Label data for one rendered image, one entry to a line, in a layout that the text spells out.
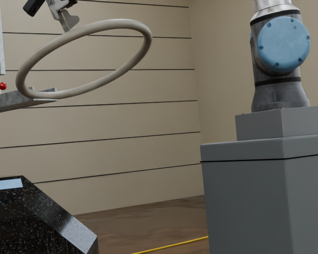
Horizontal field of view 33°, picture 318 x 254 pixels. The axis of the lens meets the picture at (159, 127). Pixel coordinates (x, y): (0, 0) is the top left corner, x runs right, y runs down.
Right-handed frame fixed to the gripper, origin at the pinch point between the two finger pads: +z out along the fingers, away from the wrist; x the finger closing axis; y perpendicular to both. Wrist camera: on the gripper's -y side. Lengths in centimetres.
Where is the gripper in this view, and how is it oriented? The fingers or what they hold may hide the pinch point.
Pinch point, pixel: (63, 31)
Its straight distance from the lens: 168.3
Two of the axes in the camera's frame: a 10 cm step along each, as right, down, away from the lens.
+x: 1.1, 2.1, 9.7
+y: 9.1, -4.2, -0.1
